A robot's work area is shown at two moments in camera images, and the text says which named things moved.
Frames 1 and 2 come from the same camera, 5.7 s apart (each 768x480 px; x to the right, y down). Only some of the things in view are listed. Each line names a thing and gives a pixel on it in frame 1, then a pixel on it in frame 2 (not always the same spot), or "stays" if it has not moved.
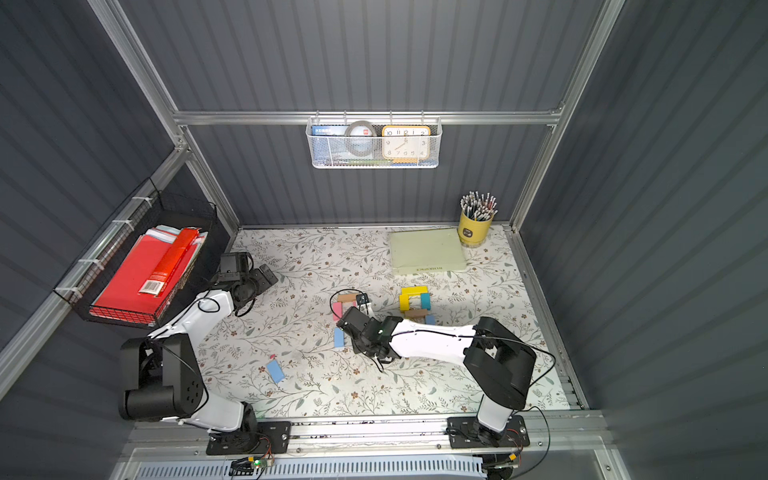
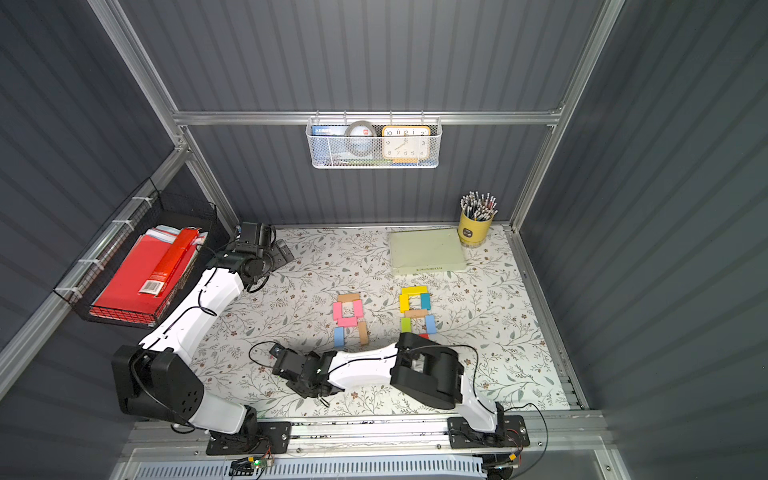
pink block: [337, 310] stays
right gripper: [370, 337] → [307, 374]
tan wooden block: [416, 313] stays
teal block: [425, 301] stays
